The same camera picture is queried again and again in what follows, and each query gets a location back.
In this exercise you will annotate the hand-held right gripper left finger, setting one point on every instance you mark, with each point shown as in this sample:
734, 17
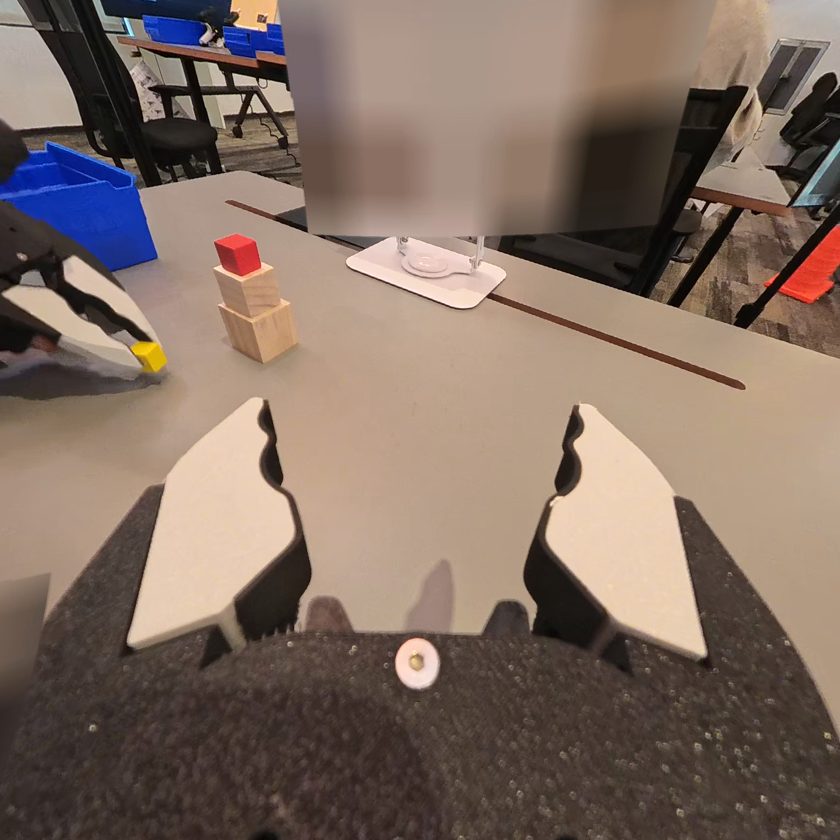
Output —
216, 525

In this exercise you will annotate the small red cube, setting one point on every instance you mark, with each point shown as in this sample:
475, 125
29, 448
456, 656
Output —
236, 253

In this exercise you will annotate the medium wooden cube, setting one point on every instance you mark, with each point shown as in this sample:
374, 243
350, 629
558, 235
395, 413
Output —
246, 292

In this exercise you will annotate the black office chair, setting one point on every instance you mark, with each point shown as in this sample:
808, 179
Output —
177, 134

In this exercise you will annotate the black flat pad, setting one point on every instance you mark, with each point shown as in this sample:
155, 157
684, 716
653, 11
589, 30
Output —
294, 218

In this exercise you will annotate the blue plastic bin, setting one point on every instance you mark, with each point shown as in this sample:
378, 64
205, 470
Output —
98, 223

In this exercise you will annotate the black mesh chair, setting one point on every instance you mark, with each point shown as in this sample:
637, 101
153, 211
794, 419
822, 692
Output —
709, 131

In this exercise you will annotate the white tablet stand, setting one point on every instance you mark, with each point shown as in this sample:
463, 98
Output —
394, 272

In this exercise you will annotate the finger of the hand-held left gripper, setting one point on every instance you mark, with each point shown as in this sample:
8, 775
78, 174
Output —
98, 292
98, 355

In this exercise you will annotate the orange traffic cone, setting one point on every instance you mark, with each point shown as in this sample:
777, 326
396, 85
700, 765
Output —
814, 269

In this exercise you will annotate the tiny yellow cube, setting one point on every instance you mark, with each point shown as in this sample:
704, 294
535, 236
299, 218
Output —
152, 358

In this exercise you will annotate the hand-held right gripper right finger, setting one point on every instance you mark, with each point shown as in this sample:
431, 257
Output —
623, 544

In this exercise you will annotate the row of blue bins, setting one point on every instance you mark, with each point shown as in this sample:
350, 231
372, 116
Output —
170, 29

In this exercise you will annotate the large wooden cube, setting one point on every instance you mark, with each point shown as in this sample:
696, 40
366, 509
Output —
262, 334

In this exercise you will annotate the teal framed glass panel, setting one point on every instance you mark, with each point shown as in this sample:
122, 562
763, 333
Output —
823, 180

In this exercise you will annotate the printed paper leaflet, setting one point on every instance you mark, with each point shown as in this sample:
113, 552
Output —
151, 95

